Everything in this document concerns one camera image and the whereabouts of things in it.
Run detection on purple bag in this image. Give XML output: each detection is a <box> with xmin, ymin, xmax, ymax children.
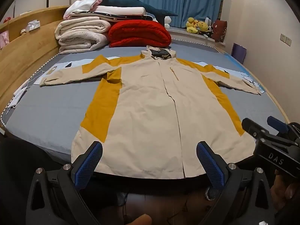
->
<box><xmin>232</xmin><ymin>43</ymin><xmax>247</xmax><ymax>64</ymax></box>

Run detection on wooden bed headboard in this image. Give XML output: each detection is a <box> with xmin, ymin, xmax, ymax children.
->
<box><xmin>0</xmin><ymin>6</ymin><xmax>72</xmax><ymax>122</ymax></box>

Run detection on white and pink cloth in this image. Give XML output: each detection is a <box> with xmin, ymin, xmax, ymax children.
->
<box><xmin>64</xmin><ymin>0</ymin><xmax>102</xmax><ymax>19</ymax></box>

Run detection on blue curtain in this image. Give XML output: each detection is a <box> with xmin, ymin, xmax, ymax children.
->
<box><xmin>133</xmin><ymin>0</ymin><xmax>224</xmax><ymax>29</ymax></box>

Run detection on beige and mustard jacket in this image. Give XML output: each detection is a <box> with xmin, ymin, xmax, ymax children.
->
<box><xmin>39</xmin><ymin>45</ymin><xmax>265</xmax><ymax>179</ymax></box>

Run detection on dark teal shark plush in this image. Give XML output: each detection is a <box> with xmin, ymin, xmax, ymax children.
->
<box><xmin>100</xmin><ymin>0</ymin><xmax>179</xmax><ymax>21</ymax></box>

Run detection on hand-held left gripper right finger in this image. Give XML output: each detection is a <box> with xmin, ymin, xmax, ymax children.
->
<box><xmin>196</xmin><ymin>141</ymin><xmax>276</xmax><ymax>225</ymax></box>

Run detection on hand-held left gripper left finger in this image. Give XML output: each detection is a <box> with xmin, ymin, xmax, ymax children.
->
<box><xmin>26</xmin><ymin>141</ymin><xmax>104</xmax><ymax>225</ymax></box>

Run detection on pink card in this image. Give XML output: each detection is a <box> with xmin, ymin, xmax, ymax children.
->
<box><xmin>0</xmin><ymin>31</ymin><xmax>10</xmax><ymax>50</ymax></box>

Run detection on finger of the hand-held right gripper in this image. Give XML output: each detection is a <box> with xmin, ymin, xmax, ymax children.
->
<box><xmin>241</xmin><ymin>118</ymin><xmax>270</xmax><ymax>138</ymax></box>
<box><xmin>267</xmin><ymin>116</ymin><xmax>290</xmax><ymax>135</ymax></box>

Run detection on yellow plush toy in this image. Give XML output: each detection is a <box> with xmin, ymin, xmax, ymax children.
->
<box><xmin>197</xmin><ymin>21</ymin><xmax>209</xmax><ymax>33</ymax></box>
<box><xmin>186</xmin><ymin>17</ymin><xmax>200</xmax><ymax>34</ymax></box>

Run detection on wall socket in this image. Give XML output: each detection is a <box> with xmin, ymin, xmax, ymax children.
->
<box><xmin>280</xmin><ymin>34</ymin><xmax>292</xmax><ymax>47</ymax></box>

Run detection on white blanket with dark trim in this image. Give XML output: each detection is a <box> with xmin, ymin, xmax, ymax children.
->
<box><xmin>70</xmin><ymin>12</ymin><xmax>155</xmax><ymax>23</ymax></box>

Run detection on person's right hand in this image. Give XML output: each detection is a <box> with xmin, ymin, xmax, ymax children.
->
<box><xmin>269</xmin><ymin>170</ymin><xmax>300</xmax><ymax>218</ymax></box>

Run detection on white folded duvet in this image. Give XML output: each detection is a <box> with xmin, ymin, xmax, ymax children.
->
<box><xmin>70</xmin><ymin>5</ymin><xmax>146</xmax><ymax>17</ymax></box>

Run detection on tissue pack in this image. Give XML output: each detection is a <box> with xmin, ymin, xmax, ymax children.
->
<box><xmin>25</xmin><ymin>20</ymin><xmax>41</xmax><ymax>32</ymax></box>

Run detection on dark red cushion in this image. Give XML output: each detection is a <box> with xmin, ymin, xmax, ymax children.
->
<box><xmin>212</xmin><ymin>19</ymin><xmax>228</xmax><ymax>43</ymax></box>

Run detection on grey printed bed sheet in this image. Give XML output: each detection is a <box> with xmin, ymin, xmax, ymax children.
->
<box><xmin>0</xmin><ymin>36</ymin><xmax>290</xmax><ymax>162</ymax></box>

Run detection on red folded quilt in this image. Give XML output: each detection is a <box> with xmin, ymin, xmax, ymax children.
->
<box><xmin>108</xmin><ymin>20</ymin><xmax>172</xmax><ymax>48</ymax></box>

